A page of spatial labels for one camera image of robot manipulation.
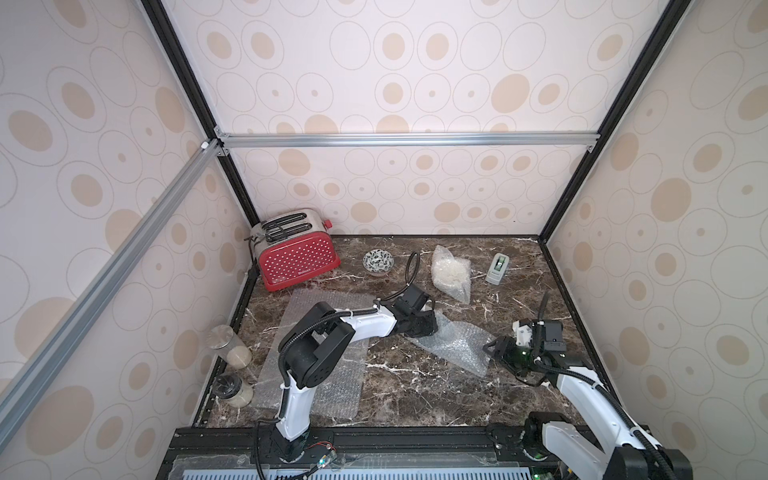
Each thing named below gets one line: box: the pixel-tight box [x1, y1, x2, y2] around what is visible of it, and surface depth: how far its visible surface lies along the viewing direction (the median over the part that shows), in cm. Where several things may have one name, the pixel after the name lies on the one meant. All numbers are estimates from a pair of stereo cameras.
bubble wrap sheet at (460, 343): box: [407, 310, 496, 378], surface depth 85 cm
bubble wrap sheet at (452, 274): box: [431, 245, 472, 304], surface depth 102 cm
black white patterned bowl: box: [362, 248, 395, 273], surface depth 111 cm
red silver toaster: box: [250, 208, 341, 292], surface depth 99 cm
